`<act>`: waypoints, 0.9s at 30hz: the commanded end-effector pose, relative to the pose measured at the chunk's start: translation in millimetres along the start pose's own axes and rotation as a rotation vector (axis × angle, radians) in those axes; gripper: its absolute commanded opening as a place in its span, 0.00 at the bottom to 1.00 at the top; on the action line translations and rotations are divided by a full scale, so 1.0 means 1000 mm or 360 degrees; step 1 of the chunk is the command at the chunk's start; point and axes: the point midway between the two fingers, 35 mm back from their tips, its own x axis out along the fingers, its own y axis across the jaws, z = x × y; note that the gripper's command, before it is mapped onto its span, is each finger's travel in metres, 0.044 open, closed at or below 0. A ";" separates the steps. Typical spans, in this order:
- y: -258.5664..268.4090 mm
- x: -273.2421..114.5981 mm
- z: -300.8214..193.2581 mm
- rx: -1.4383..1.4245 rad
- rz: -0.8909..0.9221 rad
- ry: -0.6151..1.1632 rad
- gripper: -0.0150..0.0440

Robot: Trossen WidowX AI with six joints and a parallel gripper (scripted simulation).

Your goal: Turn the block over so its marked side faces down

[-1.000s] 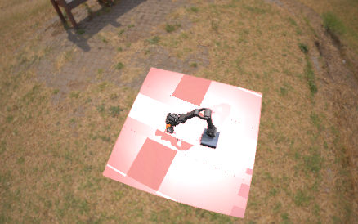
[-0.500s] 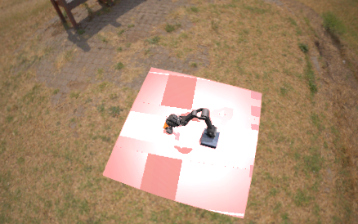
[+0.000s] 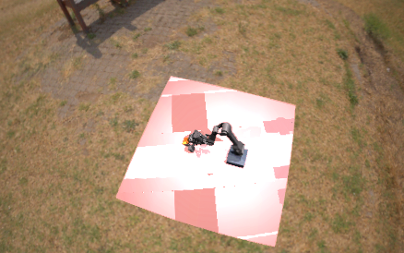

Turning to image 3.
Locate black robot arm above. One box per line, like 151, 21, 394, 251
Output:
188, 122, 245, 156

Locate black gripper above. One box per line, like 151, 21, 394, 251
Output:
185, 130, 201, 153

